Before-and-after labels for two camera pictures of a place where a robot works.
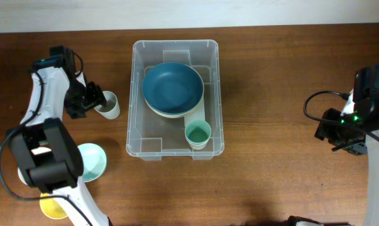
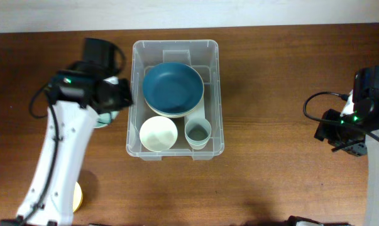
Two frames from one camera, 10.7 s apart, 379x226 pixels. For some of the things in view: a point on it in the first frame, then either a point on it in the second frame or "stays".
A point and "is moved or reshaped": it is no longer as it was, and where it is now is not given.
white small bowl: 21,176 -> 158,134
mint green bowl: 95,161 -> 104,119
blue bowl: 173,88 stays
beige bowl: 172,115 stays
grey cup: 112,110 is moved or reshaped
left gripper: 97,97 -> 126,86
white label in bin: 198,115 stays
